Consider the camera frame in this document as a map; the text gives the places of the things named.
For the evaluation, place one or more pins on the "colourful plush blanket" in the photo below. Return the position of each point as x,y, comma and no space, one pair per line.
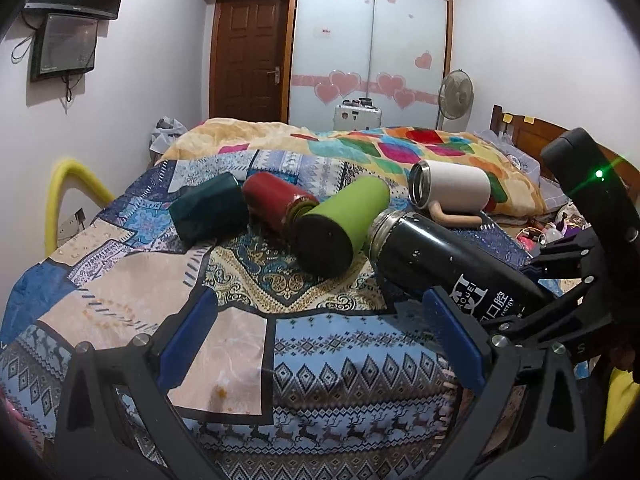
387,151

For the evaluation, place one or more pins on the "wall power socket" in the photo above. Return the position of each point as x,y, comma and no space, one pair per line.
71,227

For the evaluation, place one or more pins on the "sliding wardrobe with hearts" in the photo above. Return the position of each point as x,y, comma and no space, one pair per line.
391,51

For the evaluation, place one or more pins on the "grey pillow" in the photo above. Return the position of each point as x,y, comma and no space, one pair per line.
518,158

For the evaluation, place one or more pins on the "wooden headboard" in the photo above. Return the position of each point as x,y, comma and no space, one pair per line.
531,135

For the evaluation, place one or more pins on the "lime green thermos bottle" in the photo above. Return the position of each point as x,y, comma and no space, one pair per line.
327,238

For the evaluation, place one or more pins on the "white appliance box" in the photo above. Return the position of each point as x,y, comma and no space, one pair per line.
357,115

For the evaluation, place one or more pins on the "grey plastic bag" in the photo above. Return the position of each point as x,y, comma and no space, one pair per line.
165,132

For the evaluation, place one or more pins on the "red thermos bottle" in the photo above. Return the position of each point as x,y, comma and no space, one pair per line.
276,201

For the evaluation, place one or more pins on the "white thermos bottle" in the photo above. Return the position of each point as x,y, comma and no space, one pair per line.
457,188

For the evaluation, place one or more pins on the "small black wall monitor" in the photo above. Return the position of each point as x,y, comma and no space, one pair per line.
64,45

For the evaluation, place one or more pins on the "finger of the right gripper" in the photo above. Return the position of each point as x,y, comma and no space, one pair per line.
562,258
581,318

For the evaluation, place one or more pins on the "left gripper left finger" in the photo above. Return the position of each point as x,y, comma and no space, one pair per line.
93,440

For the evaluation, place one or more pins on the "brown wooden door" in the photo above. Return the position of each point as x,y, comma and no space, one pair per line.
246,63

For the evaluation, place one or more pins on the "dark green cup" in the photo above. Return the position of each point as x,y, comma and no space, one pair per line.
213,210

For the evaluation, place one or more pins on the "blue patchwork bedspread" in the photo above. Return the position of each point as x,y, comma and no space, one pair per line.
299,377

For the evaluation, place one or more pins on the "standing electric fan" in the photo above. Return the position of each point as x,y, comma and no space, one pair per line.
455,97

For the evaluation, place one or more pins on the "black thermos bottle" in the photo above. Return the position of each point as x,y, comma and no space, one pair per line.
414,254

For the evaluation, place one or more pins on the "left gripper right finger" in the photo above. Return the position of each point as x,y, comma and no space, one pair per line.
547,441

